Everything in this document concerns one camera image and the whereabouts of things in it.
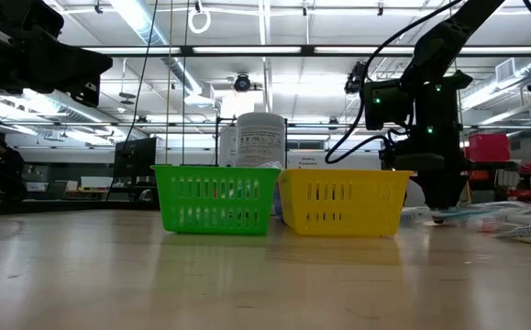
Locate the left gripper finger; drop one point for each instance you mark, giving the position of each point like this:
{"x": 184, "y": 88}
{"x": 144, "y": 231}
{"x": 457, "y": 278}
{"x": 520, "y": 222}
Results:
{"x": 58, "y": 50}
{"x": 68, "y": 75}

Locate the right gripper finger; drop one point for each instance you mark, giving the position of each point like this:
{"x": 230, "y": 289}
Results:
{"x": 450, "y": 185}
{"x": 430, "y": 185}

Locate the small white red toothpaste tube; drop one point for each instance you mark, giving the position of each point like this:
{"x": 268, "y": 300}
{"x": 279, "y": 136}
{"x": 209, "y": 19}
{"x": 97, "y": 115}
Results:
{"x": 484, "y": 223}

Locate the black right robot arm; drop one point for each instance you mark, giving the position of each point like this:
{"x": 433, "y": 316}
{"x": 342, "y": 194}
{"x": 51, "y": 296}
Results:
{"x": 448, "y": 32}

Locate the black storage shelf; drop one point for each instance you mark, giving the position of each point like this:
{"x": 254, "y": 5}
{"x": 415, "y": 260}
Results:
{"x": 494, "y": 166}

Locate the red storage bins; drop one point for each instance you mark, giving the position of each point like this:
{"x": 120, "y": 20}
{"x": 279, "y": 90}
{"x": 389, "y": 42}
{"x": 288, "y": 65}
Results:
{"x": 490, "y": 146}

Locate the yellow plastic basket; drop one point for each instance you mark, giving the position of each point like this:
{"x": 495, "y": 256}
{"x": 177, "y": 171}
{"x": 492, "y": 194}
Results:
{"x": 343, "y": 205}

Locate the black monitor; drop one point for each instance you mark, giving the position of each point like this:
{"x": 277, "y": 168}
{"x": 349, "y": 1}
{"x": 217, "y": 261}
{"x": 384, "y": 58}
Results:
{"x": 134, "y": 158}

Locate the seated person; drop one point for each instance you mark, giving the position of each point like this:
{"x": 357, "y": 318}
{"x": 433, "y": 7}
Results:
{"x": 6, "y": 169}

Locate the white signboard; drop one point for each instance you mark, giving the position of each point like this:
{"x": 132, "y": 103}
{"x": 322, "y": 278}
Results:
{"x": 311, "y": 158}

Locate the blue plastic basket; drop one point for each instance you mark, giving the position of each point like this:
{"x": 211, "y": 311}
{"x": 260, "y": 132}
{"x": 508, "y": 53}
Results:
{"x": 278, "y": 204}

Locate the white wipes canister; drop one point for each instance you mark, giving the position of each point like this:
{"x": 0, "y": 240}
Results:
{"x": 260, "y": 137}

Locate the green plastic basket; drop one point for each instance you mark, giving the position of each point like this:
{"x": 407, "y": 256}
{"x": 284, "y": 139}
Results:
{"x": 217, "y": 204}

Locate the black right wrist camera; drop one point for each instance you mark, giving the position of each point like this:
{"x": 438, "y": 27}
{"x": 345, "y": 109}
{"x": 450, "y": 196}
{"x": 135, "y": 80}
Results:
{"x": 386, "y": 105}

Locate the black overhead mounted camera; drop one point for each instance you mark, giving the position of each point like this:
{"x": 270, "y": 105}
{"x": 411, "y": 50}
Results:
{"x": 352, "y": 84}
{"x": 242, "y": 83}

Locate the black overhead frame bar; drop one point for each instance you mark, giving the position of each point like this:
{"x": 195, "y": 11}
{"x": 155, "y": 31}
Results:
{"x": 184, "y": 50}

